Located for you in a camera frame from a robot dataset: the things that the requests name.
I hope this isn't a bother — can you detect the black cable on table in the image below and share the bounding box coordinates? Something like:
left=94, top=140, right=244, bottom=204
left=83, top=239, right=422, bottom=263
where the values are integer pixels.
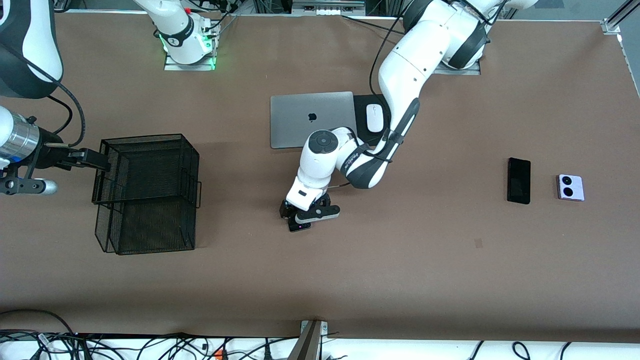
left=341, top=15, right=401, bottom=34

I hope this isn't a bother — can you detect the black wire mesh basket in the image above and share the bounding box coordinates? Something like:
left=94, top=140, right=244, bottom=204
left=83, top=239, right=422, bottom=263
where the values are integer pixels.
left=91, top=133, right=203, bottom=256

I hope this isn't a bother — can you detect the grey power strip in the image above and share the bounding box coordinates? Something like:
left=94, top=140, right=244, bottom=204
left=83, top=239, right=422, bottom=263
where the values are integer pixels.
left=291, top=0, right=367, bottom=17

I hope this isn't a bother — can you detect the tall black smartphone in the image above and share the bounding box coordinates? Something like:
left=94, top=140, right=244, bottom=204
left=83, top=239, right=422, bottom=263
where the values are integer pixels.
left=507, top=157, right=532, bottom=205

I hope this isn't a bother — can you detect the black looped floor cable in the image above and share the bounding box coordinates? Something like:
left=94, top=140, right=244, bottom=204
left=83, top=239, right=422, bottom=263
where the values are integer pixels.
left=0, top=309, right=76, bottom=337

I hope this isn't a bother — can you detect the aluminium frame profile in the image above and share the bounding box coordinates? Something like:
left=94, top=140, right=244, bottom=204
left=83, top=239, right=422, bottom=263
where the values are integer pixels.
left=601, top=0, right=640, bottom=36

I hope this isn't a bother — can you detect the lilac white flip phone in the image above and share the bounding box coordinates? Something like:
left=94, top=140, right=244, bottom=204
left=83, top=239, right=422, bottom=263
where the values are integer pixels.
left=556, top=174, right=585, bottom=202

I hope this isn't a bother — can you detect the aluminium bracket post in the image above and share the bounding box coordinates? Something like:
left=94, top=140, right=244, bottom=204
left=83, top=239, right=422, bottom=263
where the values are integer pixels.
left=290, top=320, right=329, bottom=360

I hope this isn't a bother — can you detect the white computer mouse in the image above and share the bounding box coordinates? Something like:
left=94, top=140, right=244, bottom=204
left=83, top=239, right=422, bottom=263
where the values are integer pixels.
left=366, top=103, right=384, bottom=133

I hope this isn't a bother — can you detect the black mouse pad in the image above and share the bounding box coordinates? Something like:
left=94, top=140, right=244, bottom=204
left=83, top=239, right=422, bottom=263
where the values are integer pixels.
left=353, top=93, right=404, bottom=148

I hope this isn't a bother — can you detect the grey closed laptop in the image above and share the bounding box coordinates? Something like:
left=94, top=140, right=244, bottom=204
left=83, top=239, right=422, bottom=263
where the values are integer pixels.
left=270, top=91, right=359, bottom=150

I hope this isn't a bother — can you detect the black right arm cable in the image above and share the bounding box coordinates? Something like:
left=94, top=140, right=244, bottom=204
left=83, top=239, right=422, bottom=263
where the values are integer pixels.
left=0, top=42, right=87, bottom=148

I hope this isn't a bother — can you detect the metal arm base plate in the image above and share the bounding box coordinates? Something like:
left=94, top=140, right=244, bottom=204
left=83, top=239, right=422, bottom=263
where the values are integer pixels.
left=164, top=50, right=217, bottom=72
left=434, top=61, right=482, bottom=76

